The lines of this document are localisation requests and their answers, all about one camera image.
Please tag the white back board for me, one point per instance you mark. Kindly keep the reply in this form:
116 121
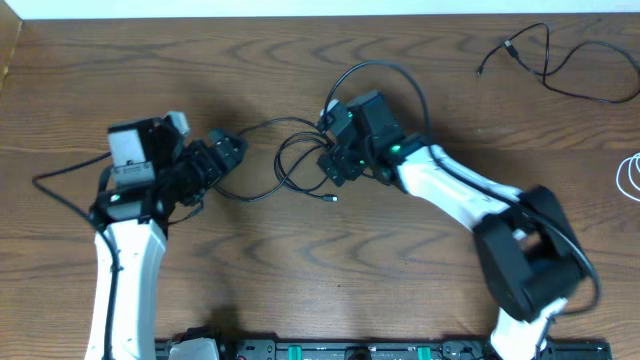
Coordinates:
130 9

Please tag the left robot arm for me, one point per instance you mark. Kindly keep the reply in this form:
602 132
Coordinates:
156 166

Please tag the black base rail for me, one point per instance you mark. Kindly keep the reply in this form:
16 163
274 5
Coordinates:
203 343

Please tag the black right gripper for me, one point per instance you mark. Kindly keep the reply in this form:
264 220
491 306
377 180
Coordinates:
337 158

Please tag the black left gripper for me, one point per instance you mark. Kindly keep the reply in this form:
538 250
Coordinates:
214 155

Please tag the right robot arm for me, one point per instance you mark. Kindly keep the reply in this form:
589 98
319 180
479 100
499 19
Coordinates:
529 256

